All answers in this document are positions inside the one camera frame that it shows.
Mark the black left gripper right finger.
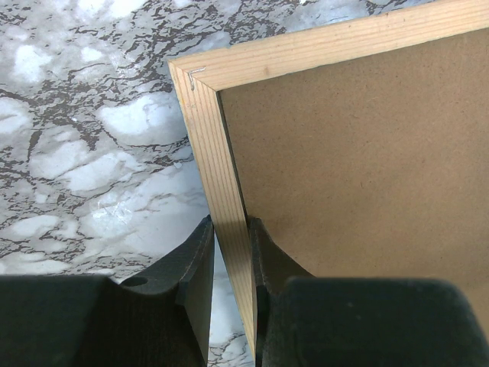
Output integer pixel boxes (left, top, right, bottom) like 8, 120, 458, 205
248, 218, 488, 366

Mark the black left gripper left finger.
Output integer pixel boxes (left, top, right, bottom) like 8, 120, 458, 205
1, 217, 215, 366

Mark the blue picture frame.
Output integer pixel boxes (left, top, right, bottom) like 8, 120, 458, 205
168, 1, 488, 349

